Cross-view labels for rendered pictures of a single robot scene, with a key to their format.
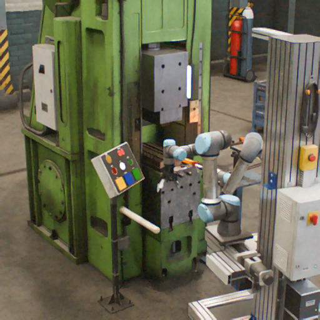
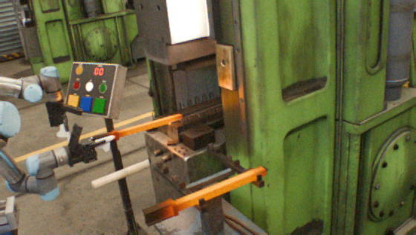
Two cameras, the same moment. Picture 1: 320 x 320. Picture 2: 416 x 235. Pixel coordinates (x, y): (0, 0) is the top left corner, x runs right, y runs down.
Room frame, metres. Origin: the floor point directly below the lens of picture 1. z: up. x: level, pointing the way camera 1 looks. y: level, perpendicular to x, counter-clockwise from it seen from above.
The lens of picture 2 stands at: (4.61, -1.79, 1.69)
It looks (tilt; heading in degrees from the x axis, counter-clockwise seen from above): 22 degrees down; 93
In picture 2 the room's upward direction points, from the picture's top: 6 degrees counter-clockwise
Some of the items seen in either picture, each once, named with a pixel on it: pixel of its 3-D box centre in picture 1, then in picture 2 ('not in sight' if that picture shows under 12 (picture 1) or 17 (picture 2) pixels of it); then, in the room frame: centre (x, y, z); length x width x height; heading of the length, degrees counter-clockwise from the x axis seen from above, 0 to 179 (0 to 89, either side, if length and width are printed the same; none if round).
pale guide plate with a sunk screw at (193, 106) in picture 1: (193, 111); (225, 67); (4.63, -0.28, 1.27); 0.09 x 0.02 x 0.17; 126
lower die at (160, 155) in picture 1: (154, 155); (203, 114); (4.50, 0.02, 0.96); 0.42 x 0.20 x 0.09; 36
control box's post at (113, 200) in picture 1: (114, 237); (118, 169); (3.94, 0.30, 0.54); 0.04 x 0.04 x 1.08; 36
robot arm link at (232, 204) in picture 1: (229, 206); not in sight; (3.47, -0.44, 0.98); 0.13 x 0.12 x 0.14; 120
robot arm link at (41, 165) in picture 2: (225, 178); (41, 163); (3.88, -0.46, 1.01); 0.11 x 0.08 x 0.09; 36
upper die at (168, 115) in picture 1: (154, 109); (195, 41); (4.50, 0.02, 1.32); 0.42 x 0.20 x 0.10; 36
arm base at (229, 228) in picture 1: (229, 224); not in sight; (3.47, -0.44, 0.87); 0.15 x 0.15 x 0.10
